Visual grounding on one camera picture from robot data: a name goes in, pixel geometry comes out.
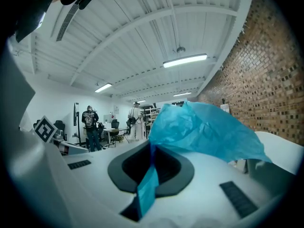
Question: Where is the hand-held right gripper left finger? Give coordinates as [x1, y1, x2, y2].
[62, 142, 153, 224]

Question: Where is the storage shelf rack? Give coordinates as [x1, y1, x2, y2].
[139, 105, 165, 139]

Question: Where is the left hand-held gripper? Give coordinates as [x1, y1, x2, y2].
[33, 115, 90, 156]

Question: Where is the person's dark clothing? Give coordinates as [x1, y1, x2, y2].
[13, 0, 54, 43]

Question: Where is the light wooden desk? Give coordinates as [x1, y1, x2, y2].
[103, 127, 130, 148]

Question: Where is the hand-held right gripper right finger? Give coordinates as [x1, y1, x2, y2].
[146, 148, 284, 226]

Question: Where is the blue plastic bag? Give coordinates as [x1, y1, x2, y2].
[136, 100, 273, 219]

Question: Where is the ceiling vent grille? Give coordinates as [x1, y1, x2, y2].
[56, 0, 102, 42]

